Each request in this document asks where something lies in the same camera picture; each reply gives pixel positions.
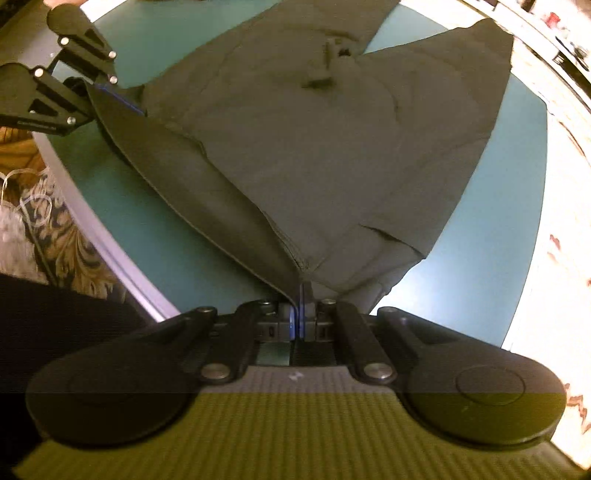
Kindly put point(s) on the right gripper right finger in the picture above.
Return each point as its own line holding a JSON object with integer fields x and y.
{"x": 462, "y": 388}

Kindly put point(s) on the black trousers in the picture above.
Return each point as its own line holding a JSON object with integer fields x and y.
{"x": 308, "y": 158}

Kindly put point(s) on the floral patterned rug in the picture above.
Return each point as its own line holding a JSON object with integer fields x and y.
{"x": 40, "y": 241}

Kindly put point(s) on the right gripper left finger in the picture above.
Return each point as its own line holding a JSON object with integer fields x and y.
{"x": 125, "y": 390}

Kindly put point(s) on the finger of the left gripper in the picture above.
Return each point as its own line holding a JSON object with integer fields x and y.
{"x": 83, "y": 47}
{"x": 34, "y": 100}

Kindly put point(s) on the green table mat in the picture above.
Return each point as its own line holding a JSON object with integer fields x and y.
{"x": 165, "y": 266}

